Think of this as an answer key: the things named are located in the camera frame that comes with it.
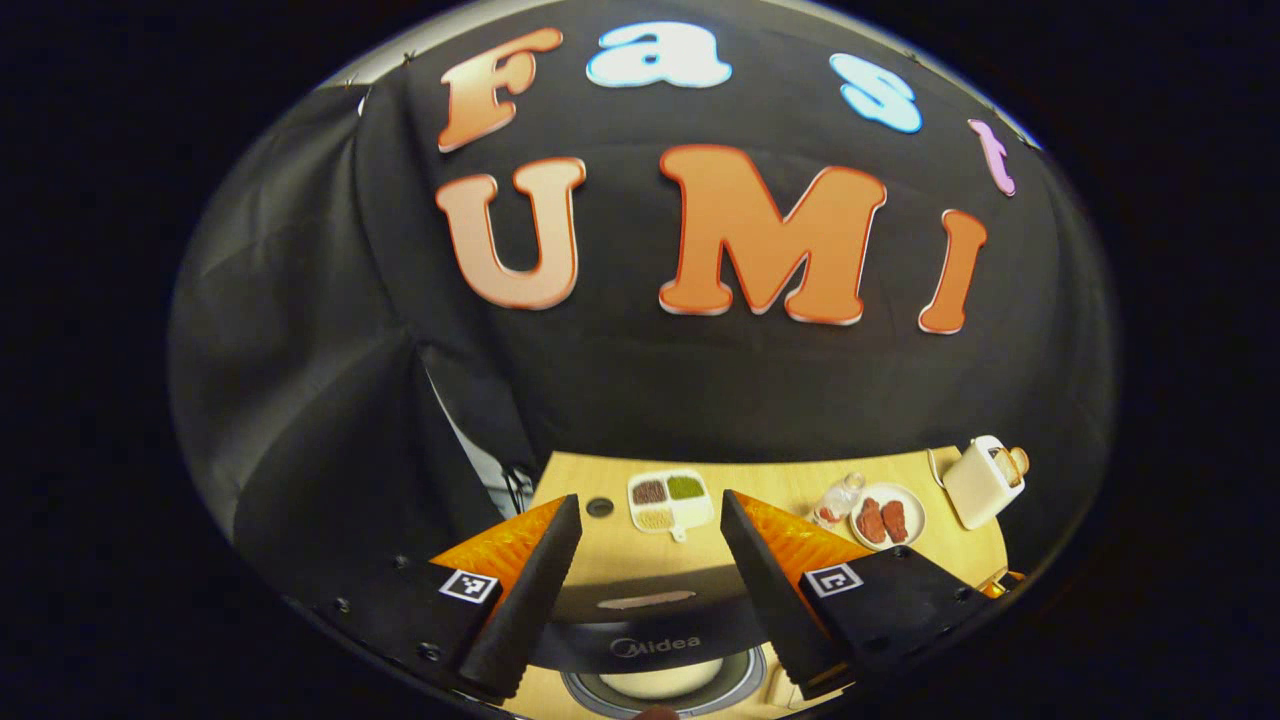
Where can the white divided bean dish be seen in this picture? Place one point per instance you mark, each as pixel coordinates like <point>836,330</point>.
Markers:
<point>690,515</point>

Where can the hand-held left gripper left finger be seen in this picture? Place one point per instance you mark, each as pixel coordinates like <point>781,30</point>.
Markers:
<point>530,590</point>

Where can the white toaster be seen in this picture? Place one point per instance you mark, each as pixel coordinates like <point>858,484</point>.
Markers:
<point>975,490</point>

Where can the toasted bread slice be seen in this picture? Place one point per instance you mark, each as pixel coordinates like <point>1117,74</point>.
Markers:
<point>1020,462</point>
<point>1003,462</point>

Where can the black desk grommet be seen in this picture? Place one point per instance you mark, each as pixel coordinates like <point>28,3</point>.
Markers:
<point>600,506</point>

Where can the white round plate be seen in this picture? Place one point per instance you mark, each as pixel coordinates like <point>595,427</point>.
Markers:
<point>915,515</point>

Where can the red meat piece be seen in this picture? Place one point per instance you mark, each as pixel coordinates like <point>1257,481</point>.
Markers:
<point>895,520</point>
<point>871,521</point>

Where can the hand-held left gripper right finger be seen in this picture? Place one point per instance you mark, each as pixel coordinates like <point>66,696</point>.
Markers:
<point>765,590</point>

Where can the black rice cooker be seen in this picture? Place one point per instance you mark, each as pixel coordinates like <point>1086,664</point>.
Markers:
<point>650,645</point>

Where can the clear drink bottle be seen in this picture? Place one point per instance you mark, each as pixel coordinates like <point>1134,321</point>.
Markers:
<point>838,500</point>

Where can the white rice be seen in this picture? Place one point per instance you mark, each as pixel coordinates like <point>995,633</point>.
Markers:
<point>660,682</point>

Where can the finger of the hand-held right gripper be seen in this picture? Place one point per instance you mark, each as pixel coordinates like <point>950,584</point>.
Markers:
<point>1005,585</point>

